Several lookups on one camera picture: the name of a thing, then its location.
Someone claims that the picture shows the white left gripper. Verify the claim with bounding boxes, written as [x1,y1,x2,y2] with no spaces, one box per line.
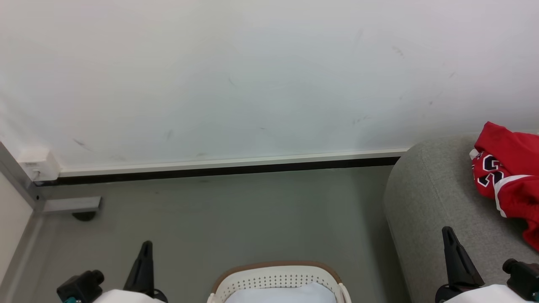
[92,241,169,303]

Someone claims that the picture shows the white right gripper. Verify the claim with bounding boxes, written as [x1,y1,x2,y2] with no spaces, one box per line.
[435,226,528,303]

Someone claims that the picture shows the red white sports jersey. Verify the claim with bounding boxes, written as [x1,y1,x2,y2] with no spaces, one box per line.
[469,121,539,252]

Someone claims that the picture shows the grey fabric sofa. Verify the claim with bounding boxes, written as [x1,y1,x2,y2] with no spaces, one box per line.
[383,134,539,303]

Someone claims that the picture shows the light blue cloth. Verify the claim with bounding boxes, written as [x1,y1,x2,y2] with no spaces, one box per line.
[225,282,337,303]

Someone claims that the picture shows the white laundry basket brown rim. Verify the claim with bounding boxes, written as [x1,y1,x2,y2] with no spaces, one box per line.
[206,261,352,303]

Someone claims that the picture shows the white black baseboard strip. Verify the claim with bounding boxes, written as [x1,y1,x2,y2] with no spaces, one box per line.
[34,148,409,186]

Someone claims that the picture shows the cream partition panel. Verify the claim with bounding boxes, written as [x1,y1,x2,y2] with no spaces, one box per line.
[0,173,35,283]

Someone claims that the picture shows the grey metal foot bracket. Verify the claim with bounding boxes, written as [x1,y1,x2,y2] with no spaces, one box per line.
[42,196,102,213]

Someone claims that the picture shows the white wall junction box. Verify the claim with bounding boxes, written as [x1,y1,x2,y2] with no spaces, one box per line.
[17,147,61,182]

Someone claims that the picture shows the grey metal frame foot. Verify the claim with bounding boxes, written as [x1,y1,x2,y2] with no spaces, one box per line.
[0,142,45,212]

